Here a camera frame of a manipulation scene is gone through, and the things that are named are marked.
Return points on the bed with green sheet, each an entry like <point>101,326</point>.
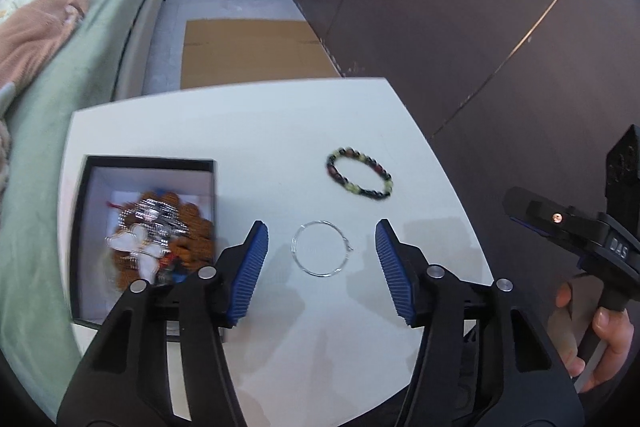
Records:
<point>75,82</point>

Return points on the black square gift box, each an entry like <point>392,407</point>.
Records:
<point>95,227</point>

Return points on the flat brown cardboard sheet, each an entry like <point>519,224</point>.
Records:
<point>250,52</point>

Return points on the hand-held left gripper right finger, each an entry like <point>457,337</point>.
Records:
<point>395,277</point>

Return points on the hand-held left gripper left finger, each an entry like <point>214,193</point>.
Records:
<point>247,277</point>

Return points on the person's right hand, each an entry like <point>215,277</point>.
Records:
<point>612,337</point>

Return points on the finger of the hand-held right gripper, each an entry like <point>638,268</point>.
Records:
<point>545,219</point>

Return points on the white low table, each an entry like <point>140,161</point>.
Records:
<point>300,132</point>

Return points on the pink floral blanket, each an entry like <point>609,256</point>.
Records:
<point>35,27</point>

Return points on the pile of jewellery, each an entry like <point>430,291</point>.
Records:
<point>197,227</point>

